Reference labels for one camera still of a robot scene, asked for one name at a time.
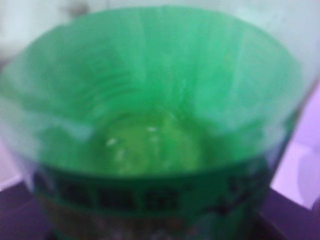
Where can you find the green soda bottle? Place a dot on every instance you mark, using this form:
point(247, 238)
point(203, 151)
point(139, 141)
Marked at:
point(160, 119)

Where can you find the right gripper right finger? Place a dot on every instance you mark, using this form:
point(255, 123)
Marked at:
point(283, 219)

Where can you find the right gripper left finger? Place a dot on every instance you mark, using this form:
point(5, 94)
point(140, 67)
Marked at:
point(21, 216)

